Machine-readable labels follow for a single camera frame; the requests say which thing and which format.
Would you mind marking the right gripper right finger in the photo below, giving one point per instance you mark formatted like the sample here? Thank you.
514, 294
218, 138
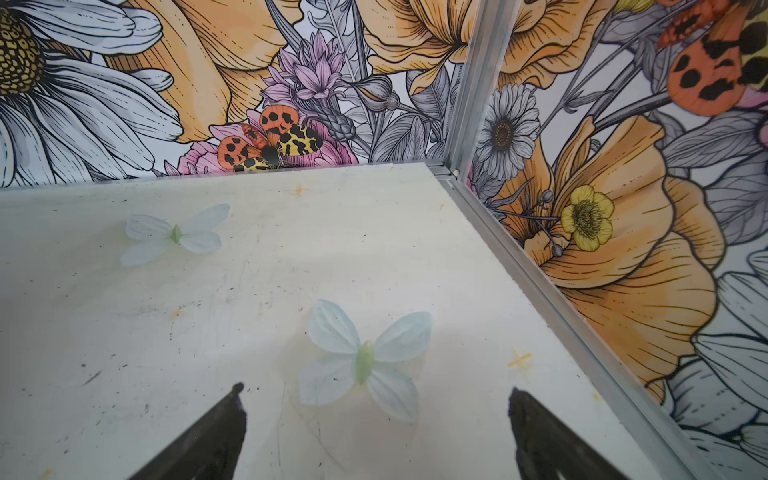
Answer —
546, 448

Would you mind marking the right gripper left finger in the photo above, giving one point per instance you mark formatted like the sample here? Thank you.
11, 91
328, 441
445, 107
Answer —
208, 449

